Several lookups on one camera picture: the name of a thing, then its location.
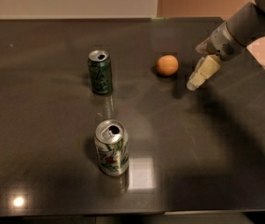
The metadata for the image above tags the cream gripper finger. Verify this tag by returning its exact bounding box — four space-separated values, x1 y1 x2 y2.
196 38 210 55
187 54 222 91

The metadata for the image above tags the orange fruit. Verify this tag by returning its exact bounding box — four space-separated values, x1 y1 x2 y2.
156 55 178 77

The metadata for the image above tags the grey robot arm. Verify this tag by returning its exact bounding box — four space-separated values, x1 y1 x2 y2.
187 0 265 91

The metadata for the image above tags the dark green soda can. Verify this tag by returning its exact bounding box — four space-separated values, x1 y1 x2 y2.
88 49 113 95

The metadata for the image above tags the white green 7up can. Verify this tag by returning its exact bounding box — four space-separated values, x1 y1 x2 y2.
94 119 129 176

